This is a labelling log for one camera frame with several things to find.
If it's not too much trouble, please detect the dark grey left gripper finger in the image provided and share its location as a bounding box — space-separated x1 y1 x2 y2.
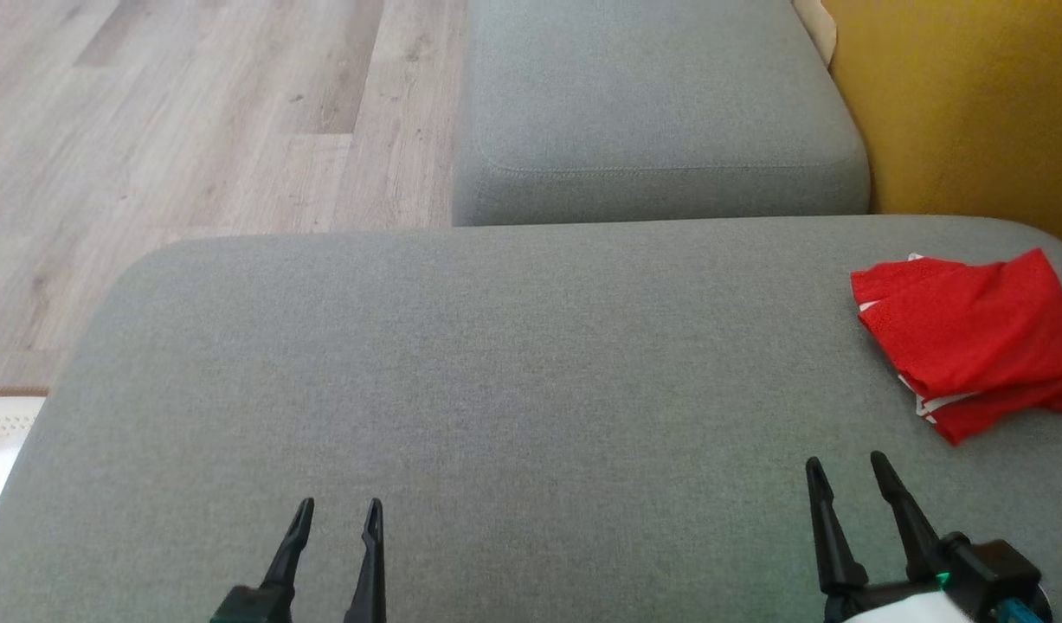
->
262 498 316 599
344 498 387 623

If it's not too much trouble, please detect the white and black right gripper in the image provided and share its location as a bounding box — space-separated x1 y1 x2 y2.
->
804 450 975 623

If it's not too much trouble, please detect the red basketball jersey white trim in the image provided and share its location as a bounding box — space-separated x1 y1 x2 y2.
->
850 247 1062 409

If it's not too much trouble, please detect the large grey fabric sofa seat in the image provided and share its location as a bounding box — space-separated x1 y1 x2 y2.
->
0 214 1062 623

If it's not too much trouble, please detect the yellow fabric sofa backrest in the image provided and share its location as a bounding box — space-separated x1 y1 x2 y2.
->
820 0 1062 257

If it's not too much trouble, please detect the small grey fabric sofa seat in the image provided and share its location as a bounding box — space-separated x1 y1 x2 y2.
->
451 0 872 228

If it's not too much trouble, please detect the pale paper label on sofa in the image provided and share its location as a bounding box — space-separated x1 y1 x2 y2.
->
791 0 840 67

